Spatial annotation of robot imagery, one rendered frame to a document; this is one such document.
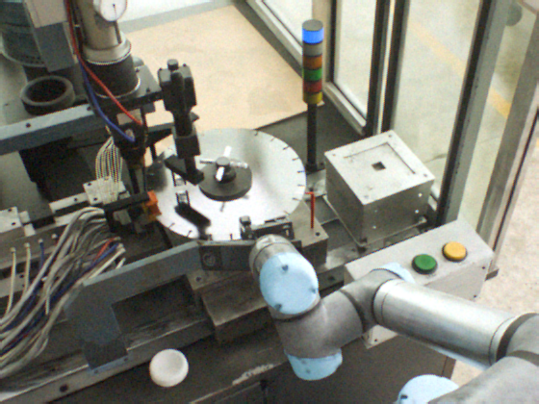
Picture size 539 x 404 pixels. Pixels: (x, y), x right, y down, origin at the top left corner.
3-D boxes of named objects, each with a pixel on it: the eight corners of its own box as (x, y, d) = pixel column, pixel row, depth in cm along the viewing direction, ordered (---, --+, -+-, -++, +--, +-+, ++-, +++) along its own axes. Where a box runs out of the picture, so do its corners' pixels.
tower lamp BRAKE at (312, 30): (317, 30, 144) (317, 17, 141) (326, 40, 141) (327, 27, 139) (297, 35, 142) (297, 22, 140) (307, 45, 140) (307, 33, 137)
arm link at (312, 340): (372, 352, 99) (349, 287, 96) (309, 391, 95) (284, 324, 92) (346, 338, 106) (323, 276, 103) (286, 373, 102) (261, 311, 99)
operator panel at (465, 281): (451, 262, 149) (462, 216, 138) (481, 298, 143) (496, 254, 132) (341, 309, 141) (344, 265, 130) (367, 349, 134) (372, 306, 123)
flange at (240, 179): (228, 207, 132) (227, 198, 131) (187, 184, 137) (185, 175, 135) (263, 175, 139) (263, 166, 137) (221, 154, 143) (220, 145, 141)
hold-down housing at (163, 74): (200, 141, 127) (186, 50, 112) (205, 158, 124) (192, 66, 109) (171, 147, 126) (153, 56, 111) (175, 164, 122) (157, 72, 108)
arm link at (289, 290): (276, 330, 91) (255, 274, 88) (263, 303, 101) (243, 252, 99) (330, 307, 92) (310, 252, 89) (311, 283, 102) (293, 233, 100)
